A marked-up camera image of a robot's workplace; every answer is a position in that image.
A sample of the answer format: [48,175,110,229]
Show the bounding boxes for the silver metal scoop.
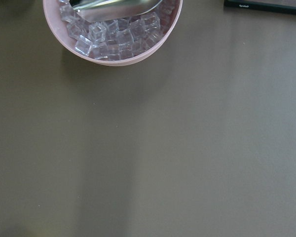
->
[69,0,161,23]

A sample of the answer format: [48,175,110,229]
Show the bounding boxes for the clear ice cubes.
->
[58,0,177,61]

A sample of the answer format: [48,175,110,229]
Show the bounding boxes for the pink bowl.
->
[42,0,183,67]

